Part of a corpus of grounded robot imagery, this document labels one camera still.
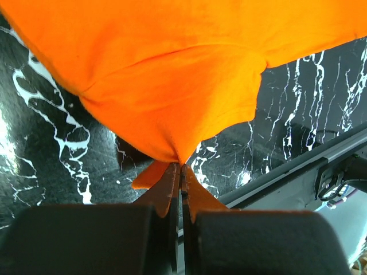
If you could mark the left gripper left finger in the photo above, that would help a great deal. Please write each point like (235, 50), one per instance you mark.
(162, 243)

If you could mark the orange t shirt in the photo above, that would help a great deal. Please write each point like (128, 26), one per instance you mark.
(93, 92)

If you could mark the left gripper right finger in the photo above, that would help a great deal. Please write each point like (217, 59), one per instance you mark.
(195, 199)

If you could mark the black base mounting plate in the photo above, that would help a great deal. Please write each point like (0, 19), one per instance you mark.
(306, 182)

